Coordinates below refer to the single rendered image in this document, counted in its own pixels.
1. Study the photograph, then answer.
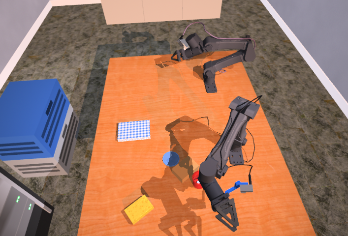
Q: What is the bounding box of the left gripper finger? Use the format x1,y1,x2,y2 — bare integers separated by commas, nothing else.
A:
215,198,239,228
215,207,237,232

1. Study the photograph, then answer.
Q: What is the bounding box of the blue round disc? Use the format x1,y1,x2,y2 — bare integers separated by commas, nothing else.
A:
162,151,180,167

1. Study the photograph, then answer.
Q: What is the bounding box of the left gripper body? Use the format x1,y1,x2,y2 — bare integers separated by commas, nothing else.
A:
205,181,248,212

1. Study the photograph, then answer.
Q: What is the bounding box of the yellow sponge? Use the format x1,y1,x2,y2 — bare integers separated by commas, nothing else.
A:
124,195,154,224

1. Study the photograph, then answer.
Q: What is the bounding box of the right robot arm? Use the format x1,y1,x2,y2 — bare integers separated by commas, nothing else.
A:
186,33,256,93

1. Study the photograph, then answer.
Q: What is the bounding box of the red cup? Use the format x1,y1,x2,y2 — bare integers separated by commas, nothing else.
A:
192,171,202,189

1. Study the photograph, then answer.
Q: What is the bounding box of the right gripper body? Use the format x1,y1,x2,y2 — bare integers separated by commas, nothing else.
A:
176,39,195,60

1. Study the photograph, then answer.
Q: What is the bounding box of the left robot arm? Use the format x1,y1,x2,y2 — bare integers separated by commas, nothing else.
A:
197,96,260,190

